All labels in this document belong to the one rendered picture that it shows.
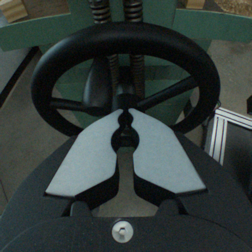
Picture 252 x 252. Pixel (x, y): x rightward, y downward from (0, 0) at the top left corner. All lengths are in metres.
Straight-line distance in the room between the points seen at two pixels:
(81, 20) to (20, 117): 1.39
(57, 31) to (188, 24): 0.27
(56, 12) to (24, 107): 1.32
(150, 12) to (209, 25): 0.18
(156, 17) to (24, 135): 1.34
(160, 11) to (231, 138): 0.95
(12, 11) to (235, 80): 1.79
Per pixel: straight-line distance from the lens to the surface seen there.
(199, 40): 0.39
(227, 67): 1.94
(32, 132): 1.39
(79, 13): 0.23
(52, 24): 0.36
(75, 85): 0.46
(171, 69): 0.42
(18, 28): 0.40
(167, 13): 0.23
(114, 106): 0.22
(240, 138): 1.12
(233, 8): 0.40
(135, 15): 0.21
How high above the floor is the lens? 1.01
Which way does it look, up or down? 63 degrees down
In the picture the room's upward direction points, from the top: 3 degrees counter-clockwise
